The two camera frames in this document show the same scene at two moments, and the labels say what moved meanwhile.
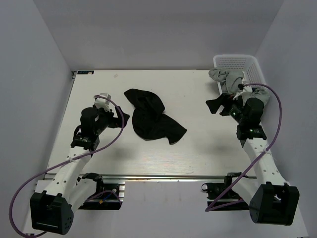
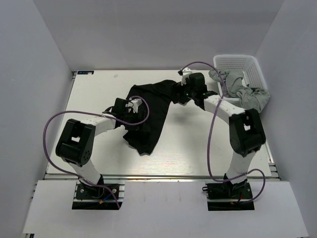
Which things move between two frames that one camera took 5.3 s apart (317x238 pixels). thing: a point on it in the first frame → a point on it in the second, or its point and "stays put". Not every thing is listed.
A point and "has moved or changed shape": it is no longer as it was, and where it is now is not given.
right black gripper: (226, 100) → (180, 89)
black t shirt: (149, 121) has moved or changed shape
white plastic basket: (247, 64) stays put
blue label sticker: (85, 72) stays put
